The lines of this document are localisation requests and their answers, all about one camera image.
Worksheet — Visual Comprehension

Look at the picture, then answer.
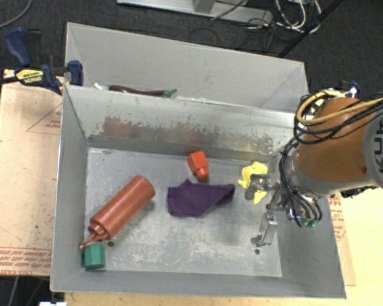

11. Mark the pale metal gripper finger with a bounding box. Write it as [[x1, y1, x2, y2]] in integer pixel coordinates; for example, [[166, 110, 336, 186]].
[[244, 173, 278, 204], [250, 210, 281, 248]]

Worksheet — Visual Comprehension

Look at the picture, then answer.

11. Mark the yellow toy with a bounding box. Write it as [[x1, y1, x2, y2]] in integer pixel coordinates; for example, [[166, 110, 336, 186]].
[[235, 159, 270, 206]]

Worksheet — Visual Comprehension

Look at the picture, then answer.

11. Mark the red-orange bolt-shaped block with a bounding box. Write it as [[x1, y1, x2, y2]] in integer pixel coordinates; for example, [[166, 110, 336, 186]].
[[184, 149, 212, 182]]

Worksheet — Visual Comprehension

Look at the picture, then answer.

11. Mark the purple cloth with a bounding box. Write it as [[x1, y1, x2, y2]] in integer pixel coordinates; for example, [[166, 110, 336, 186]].
[[164, 176, 237, 223]]

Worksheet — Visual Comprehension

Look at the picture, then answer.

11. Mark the grey metal bin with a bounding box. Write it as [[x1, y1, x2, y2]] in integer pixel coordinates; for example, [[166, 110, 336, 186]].
[[34, 21, 377, 306]]

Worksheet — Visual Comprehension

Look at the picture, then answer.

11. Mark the brown squeeze bottle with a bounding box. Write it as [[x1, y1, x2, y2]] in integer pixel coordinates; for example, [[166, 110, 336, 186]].
[[78, 168, 158, 259]]

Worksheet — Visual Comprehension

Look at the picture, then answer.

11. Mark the green hexagonal block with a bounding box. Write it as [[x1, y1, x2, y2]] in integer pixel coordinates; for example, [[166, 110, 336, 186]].
[[80, 241, 109, 272]]

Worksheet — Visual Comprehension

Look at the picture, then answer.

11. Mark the brown cardboard board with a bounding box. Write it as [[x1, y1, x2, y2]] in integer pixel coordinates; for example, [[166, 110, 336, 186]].
[[0, 68, 377, 306]]

